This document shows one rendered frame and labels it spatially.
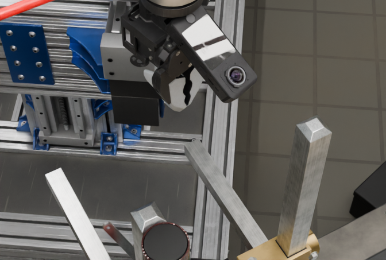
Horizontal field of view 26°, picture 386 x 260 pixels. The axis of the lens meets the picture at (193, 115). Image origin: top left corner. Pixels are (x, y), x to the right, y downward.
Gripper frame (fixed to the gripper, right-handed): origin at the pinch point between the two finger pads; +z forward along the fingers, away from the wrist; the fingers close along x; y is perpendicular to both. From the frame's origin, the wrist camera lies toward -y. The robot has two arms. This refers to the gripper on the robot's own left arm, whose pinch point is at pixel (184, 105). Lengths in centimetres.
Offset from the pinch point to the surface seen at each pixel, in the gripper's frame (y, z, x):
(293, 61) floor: 53, 123, -102
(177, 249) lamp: -11.3, 7.3, 12.2
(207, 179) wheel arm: 6.9, 40.1, -12.5
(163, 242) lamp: -9.3, 7.3, 12.7
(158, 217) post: -6.2, 7.5, 10.7
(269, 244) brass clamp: -9.7, 38.6, -10.3
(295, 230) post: -13.4, 29.9, -11.1
